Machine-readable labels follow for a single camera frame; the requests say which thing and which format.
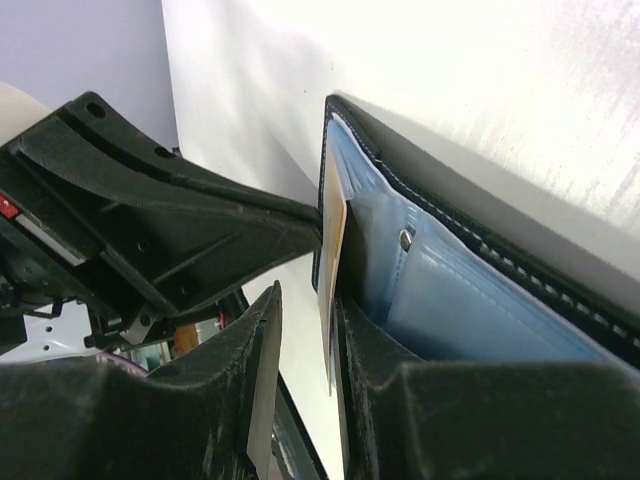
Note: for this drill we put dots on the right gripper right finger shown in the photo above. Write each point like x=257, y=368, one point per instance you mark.
x=408, y=418

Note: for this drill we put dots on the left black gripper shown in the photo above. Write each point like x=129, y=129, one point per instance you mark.
x=96, y=212

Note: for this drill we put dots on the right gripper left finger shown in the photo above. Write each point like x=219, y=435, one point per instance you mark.
x=205, y=415

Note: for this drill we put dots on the gold credit card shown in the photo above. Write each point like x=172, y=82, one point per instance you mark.
x=334, y=214

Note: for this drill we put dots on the black leather card holder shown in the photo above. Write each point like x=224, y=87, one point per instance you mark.
x=450, y=225

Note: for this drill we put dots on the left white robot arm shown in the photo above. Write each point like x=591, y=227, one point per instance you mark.
x=28, y=338

